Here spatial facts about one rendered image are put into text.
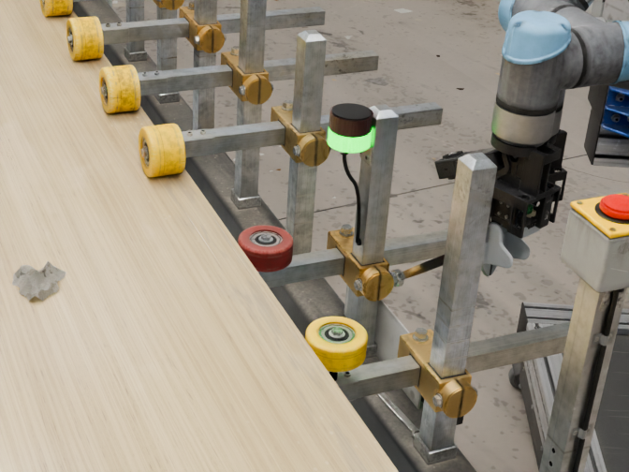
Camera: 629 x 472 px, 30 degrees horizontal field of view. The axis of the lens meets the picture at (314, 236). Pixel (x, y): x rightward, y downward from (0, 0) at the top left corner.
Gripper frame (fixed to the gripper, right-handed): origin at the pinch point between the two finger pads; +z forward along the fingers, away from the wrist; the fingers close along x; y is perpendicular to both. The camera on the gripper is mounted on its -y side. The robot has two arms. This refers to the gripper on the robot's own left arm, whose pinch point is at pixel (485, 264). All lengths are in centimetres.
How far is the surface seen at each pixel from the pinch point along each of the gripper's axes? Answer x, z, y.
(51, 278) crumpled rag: -44, 5, -38
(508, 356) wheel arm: 2.1, 13.4, 4.9
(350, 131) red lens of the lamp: -7.7, -14.2, -19.8
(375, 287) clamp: -3.1, 10.7, -16.2
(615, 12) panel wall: 317, 79, -175
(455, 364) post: -10.1, 9.2, 4.9
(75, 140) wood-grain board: -17, 5, -73
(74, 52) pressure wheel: 1, 3, -100
